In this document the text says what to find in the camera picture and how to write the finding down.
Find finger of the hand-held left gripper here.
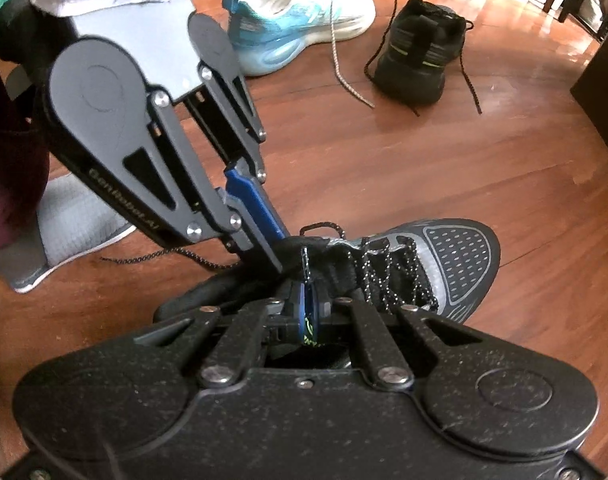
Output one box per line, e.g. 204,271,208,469
85,91,285,277
196,60,291,242

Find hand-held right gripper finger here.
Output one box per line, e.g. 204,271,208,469
311,282,477,392
133,282,312,390

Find black speckled shoelace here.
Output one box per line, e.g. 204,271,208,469
100,220,441,312

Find black grey mesh shoe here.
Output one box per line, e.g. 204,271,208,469
154,217,502,361

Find person's left hand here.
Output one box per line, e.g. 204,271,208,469
0,0,78,92

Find white blue sneaker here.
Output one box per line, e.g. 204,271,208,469
221,0,376,108

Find person's maroon trouser leg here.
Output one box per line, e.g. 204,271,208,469
0,35,52,253

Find grey knit shoe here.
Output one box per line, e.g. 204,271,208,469
0,175,137,294

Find black sneaker with green accents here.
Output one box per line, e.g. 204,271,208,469
364,0,484,117

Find dark cabinet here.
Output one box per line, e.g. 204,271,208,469
571,35,608,121

